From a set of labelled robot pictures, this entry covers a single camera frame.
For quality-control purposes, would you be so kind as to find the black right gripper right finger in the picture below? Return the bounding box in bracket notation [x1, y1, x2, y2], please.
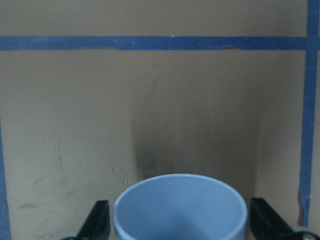
[249, 197, 297, 240]

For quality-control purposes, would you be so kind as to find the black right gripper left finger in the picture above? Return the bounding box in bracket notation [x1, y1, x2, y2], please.
[75, 200, 110, 240]

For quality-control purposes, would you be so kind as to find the light blue plastic cup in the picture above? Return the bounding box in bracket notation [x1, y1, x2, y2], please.
[112, 173, 248, 240]

